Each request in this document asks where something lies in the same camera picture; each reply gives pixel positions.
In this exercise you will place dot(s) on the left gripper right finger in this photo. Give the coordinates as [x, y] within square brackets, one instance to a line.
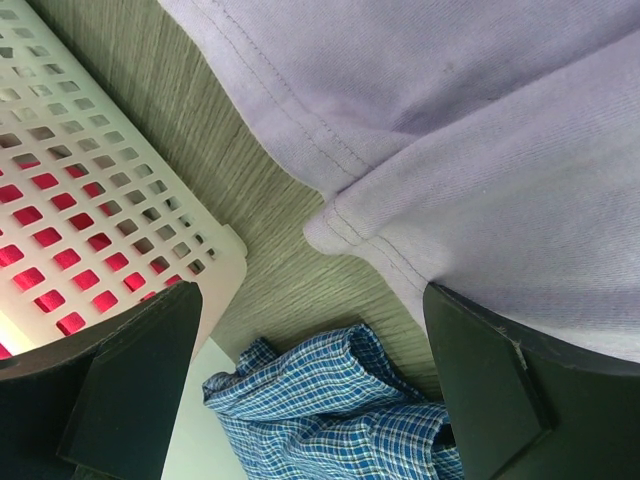
[526, 405]

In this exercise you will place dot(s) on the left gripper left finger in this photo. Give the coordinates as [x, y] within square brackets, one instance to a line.
[105, 398]

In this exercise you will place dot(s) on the pink crumpled shirt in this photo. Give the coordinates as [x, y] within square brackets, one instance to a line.
[81, 242]

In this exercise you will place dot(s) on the purple t shirt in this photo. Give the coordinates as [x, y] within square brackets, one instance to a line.
[491, 147]

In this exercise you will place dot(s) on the blue checkered shirt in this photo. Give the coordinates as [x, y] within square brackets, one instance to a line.
[332, 407]

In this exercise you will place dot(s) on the white plastic basket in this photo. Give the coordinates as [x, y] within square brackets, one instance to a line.
[52, 107]

